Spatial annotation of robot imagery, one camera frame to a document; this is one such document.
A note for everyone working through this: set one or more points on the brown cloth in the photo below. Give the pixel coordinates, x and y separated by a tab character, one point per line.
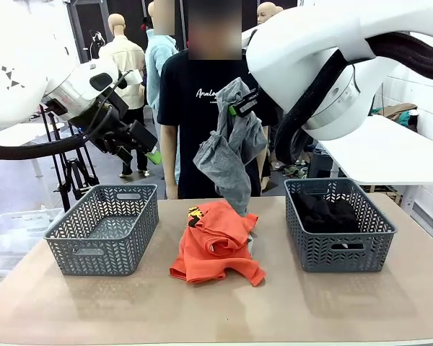
400	109

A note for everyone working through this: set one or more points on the white cloth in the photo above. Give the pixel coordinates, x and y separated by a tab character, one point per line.
250	247

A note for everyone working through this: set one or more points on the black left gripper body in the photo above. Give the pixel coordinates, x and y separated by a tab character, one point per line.
113	137

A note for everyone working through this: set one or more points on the black shorts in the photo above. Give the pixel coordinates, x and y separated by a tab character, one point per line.
324	212

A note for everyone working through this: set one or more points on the bare mannequin head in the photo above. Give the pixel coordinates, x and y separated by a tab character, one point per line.
267	12

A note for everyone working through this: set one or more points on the person's right hand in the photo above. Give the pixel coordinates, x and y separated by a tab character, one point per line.
171	192

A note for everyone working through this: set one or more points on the person's left forearm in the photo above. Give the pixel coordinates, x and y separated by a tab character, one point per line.
264	162

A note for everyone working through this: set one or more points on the grey heather garment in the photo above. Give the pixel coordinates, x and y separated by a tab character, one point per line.
227	162

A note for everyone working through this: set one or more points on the mannequin in cream jacket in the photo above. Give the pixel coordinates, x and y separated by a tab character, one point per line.
121	54

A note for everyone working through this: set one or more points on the person's left hand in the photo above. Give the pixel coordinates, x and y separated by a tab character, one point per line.
265	184

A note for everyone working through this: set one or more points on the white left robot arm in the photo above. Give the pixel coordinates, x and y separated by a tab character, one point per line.
14	54

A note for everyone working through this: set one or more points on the orange T-shirt yellow black print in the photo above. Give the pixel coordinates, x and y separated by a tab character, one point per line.
216	259

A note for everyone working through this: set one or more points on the person in light blue jacket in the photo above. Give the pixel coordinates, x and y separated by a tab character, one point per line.
158	61

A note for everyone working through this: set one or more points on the large white table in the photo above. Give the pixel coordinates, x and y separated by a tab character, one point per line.
389	155

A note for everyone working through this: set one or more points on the grey plastic lattice basket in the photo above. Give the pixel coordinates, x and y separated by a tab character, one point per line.
346	233
104	238

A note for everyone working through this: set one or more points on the person's right forearm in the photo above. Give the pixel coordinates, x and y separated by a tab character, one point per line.
170	169

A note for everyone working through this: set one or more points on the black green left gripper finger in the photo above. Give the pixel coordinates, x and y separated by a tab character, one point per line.
142	135
124	155

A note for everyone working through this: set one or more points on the black poster white figure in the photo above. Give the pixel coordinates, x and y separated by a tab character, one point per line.
95	41

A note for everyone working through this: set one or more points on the dark storage crate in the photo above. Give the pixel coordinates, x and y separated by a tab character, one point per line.
319	164

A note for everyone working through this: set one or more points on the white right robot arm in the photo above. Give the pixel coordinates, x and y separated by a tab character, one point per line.
303	43

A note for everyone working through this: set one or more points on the olive green shoe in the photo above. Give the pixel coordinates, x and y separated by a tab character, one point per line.
296	170

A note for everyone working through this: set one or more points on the person in black T-shirt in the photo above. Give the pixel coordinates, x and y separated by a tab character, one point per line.
191	119

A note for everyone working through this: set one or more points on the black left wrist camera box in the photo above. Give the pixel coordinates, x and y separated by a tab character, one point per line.
113	102

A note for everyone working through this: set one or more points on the black tripod stand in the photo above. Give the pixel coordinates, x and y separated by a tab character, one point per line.
70	169

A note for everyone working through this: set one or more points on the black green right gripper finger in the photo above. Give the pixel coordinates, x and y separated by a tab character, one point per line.
245	105
253	93

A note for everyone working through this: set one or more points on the clear plastic storage box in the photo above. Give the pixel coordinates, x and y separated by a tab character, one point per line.
18	230

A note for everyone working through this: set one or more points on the small white table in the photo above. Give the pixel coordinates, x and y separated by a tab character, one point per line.
25	131

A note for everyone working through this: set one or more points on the teal cloth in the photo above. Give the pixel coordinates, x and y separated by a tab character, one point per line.
406	118

